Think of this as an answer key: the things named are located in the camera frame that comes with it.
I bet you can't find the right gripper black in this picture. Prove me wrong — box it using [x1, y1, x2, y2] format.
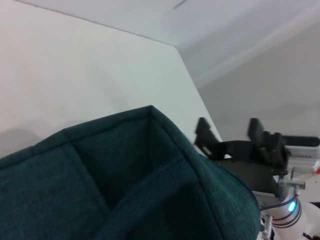
[194, 116, 291, 199]

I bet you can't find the dark teal fabric lunch bag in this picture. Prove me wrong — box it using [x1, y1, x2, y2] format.
[0, 104, 262, 240]

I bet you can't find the right gripper cable with plug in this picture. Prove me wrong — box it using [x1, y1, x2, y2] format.
[259, 169, 306, 212]

